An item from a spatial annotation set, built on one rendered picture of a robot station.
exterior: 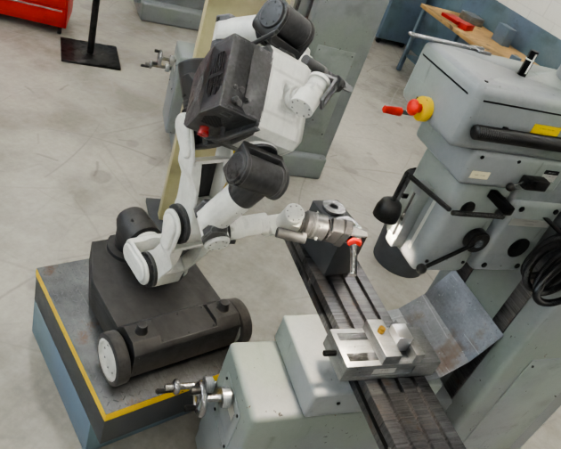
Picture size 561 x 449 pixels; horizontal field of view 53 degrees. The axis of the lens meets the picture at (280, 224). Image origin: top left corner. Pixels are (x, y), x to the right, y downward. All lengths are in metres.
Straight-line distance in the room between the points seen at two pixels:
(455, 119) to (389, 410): 0.89
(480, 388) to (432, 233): 0.74
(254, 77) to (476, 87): 0.55
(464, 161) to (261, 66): 0.57
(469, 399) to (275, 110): 1.25
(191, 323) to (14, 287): 1.17
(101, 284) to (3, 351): 0.68
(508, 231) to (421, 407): 0.60
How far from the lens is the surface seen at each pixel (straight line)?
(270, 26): 1.60
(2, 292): 3.11
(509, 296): 2.02
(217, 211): 1.58
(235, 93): 1.46
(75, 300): 2.52
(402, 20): 9.03
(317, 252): 2.13
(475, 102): 1.34
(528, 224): 1.74
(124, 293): 2.33
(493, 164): 1.50
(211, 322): 2.27
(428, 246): 1.62
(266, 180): 1.47
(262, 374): 1.97
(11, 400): 2.70
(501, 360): 2.07
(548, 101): 1.47
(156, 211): 3.68
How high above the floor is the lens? 2.21
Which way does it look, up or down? 34 degrees down
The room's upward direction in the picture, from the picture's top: 21 degrees clockwise
